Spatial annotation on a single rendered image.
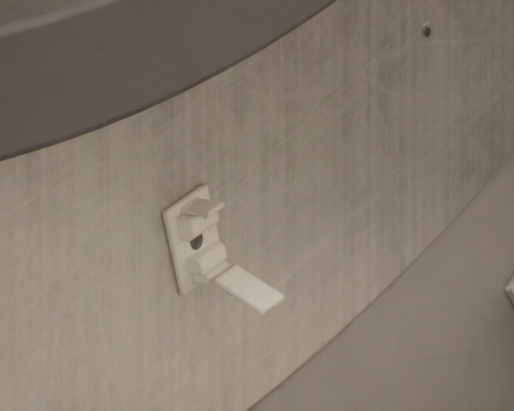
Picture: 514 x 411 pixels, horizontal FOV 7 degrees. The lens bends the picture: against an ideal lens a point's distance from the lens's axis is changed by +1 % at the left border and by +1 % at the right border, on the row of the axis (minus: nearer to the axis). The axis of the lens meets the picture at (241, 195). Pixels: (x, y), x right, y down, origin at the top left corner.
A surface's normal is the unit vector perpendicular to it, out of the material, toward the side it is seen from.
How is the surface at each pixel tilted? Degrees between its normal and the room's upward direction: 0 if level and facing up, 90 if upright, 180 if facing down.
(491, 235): 90
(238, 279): 31
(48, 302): 90
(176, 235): 90
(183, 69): 90
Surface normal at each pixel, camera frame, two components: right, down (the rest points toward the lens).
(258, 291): 0.17, -0.76
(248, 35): 0.77, 0.11
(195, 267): -0.61, 0.42
